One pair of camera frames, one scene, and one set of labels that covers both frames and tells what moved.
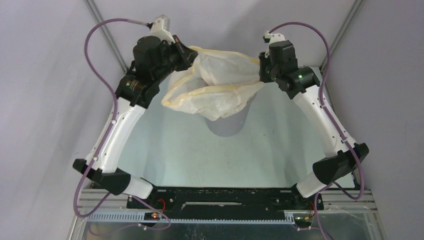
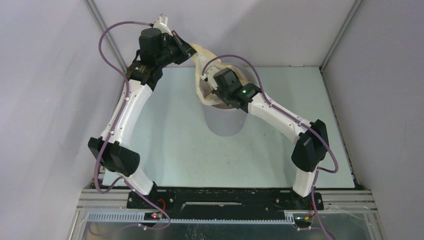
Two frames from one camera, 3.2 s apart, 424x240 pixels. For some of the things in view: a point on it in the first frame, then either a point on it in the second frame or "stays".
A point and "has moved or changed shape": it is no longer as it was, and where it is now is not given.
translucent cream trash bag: (219, 83) has moved or changed shape
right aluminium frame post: (352, 12) stays
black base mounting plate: (230, 200) stays
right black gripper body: (264, 71) → (215, 93)
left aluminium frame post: (96, 15) stays
